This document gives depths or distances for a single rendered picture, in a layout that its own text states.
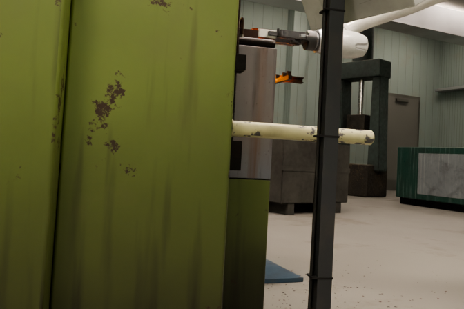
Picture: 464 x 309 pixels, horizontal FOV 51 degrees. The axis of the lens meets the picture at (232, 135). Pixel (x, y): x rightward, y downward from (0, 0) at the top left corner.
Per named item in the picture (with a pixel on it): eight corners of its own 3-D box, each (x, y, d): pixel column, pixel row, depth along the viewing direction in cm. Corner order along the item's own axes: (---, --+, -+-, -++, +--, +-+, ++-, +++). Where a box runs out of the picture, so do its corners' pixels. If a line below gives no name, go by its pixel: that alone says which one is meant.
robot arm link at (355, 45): (331, 58, 183) (319, 54, 195) (369, 62, 186) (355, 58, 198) (336, 29, 180) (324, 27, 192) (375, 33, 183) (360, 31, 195)
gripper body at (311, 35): (318, 48, 181) (295, 45, 179) (310, 53, 189) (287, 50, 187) (319, 28, 181) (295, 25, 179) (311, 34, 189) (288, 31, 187)
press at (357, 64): (357, 197, 791) (364, 12, 805) (320, 192, 880) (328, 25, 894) (395, 198, 826) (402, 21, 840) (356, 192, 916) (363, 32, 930)
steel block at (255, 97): (244, 174, 200) (250, 67, 202) (270, 179, 163) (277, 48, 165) (103, 167, 189) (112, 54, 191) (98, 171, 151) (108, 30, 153)
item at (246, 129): (366, 146, 151) (367, 129, 151) (375, 146, 145) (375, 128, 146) (228, 137, 142) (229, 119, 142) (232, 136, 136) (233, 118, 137)
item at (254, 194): (237, 289, 198) (244, 174, 200) (263, 321, 161) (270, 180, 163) (95, 290, 186) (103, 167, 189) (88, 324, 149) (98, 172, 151)
